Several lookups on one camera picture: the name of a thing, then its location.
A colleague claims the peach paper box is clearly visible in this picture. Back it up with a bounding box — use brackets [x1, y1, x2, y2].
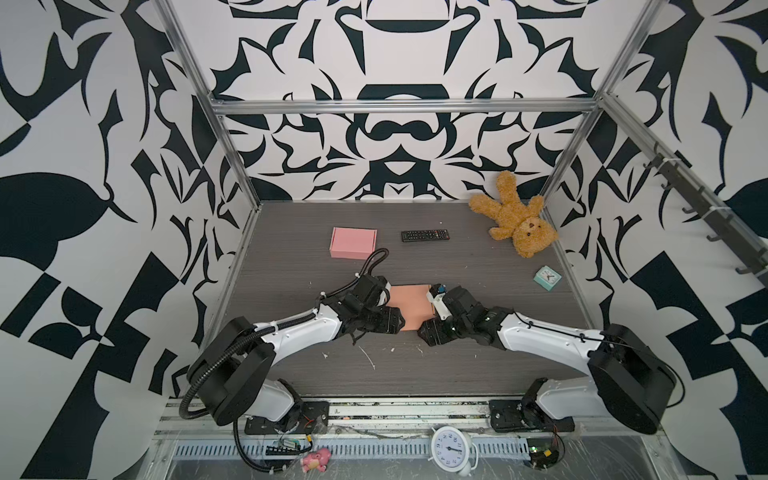
[388, 285, 436, 331]

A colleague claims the pink paper box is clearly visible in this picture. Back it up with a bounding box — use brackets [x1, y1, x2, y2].
[329, 227, 377, 260]

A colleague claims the black tv remote control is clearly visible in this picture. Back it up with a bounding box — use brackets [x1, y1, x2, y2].
[401, 229, 450, 243]

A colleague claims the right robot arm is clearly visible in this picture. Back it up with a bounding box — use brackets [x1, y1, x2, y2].
[418, 284, 681, 435]

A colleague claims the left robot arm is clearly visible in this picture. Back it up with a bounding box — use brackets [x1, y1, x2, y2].
[178, 248, 405, 430]

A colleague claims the small green alarm clock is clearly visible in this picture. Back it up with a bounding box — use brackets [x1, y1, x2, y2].
[534, 265, 562, 291]

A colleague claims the brown teddy bear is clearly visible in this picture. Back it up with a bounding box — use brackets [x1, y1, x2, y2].
[469, 171, 558, 258]

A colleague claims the white round table clock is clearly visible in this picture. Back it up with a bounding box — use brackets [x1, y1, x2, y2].
[429, 426, 479, 477]

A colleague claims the black electronics module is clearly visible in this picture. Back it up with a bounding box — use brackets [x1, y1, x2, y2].
[524, 435, 566, 470]

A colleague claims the small pink toy figure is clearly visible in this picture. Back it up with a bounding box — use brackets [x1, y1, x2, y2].
[301, 447, 332, 473]

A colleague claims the green circuit board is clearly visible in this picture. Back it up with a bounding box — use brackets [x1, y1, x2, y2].
[264, 437, 314, 456]

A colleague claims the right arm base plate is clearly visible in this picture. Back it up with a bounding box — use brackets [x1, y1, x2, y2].
[488, 400, 575, 433]

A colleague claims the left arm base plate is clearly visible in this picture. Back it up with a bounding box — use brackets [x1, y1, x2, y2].
[243, 401, 330, 436]

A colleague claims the black corrugated cable conduit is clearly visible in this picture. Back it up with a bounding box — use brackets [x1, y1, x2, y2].
[178, 326, 271, 421]

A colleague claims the black wall hook rack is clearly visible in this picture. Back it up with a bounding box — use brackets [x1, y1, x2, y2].
[644, 141, 767, 288]

